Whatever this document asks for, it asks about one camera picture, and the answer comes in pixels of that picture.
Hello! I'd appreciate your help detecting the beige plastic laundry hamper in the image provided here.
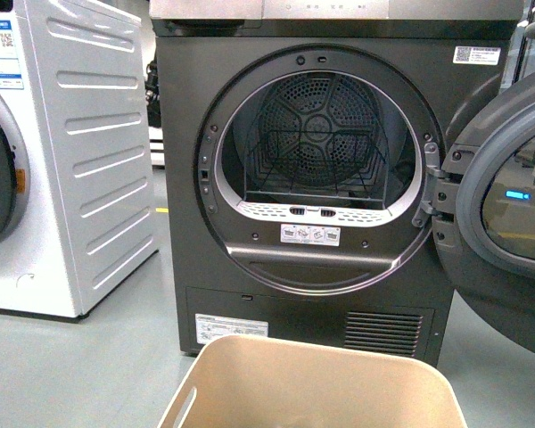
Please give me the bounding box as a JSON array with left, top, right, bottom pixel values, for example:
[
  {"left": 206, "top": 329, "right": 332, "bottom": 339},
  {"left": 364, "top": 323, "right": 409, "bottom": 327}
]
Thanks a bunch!
[{"left": 158, "top": 335, "right": 466, "bottom": 427}]

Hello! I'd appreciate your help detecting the dark grey tumble dryer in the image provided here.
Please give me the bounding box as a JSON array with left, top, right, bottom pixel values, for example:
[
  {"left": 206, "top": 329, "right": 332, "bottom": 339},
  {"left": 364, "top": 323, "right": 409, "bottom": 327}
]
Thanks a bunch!
[{"left": 150, "top": 1, "right": 524, "bottom": 365}]

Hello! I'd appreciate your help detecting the white washing machine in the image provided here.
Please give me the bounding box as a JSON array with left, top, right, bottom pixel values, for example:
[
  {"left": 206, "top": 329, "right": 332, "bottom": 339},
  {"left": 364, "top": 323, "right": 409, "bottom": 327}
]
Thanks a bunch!
[{"left": 0, "top": 1, "right": 158, "bottom": 318}]

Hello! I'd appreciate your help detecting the grey round dryer door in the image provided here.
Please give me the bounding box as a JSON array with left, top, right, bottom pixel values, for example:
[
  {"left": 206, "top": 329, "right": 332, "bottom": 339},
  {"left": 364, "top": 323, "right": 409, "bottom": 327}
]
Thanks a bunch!
[{"left": 432, "top": 72, "right": 535, "bottom": 353}]

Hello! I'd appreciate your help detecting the black wire drying rack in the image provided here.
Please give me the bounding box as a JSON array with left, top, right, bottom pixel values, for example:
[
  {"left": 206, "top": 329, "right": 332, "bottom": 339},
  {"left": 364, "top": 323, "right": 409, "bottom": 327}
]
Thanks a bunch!
[{"left": 244, "top": 129, "right": 390, "bottom": 206}]

